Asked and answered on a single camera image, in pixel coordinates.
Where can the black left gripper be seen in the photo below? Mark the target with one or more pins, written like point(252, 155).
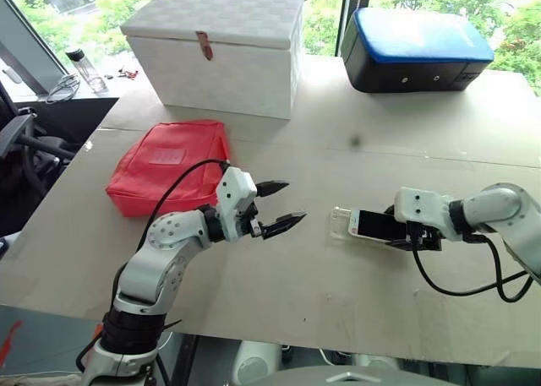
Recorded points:
point(255, 227)

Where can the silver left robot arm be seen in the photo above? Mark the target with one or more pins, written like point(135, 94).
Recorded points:
point(160, 234)

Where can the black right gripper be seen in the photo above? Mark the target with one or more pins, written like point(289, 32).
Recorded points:
point(427, 237)

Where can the clear bottle with black cap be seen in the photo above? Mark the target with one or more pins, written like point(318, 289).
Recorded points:
point(89, 73)

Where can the small red and black clips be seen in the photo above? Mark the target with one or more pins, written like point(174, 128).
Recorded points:
point(127, 73)

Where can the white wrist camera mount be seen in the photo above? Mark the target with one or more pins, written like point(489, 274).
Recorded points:
point(422, 206)
point(236, 191)

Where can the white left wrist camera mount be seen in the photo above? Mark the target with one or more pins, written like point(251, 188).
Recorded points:
point(236, 191)

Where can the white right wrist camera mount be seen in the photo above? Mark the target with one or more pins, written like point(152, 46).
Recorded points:
point(422, 206)

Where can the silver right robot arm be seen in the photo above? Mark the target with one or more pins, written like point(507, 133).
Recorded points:
point(494, 208)

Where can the clear plastic phone case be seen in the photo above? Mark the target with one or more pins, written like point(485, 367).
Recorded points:
point(338, 225)

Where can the black table leg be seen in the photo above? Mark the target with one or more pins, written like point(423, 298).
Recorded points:
point(187, 360)

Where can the black office chair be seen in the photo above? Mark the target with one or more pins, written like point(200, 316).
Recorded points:
point(17, 128)

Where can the white lidded storage box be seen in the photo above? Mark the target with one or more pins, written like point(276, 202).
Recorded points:
point(220, 77)

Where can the white smartphone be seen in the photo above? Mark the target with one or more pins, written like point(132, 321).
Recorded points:
point(372, 225)

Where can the red fabric pouch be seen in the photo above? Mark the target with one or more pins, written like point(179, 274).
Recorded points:
point(160, 170)

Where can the black case with blue lid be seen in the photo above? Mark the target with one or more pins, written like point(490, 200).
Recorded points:
point(406, 35)

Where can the red tape strip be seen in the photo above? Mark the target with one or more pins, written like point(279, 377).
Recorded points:
point(10, 339)

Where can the white rounded shape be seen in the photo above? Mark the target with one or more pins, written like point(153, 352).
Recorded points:
point(255, 362)
point(376, 362)

